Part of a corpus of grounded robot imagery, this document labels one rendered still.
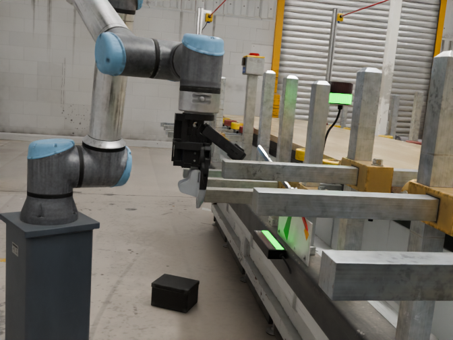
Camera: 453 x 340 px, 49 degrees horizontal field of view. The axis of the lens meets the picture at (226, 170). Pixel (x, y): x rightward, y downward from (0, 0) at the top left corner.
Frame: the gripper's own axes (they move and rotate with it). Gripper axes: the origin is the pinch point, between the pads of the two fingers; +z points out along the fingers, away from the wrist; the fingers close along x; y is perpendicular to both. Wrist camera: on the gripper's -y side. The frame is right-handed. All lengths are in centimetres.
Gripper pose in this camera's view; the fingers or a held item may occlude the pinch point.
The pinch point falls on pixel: (201, 202)
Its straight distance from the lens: 113.3
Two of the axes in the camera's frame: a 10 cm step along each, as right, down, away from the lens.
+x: 1.6, 1.6, -9.7
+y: -9.8, -0.5, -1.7
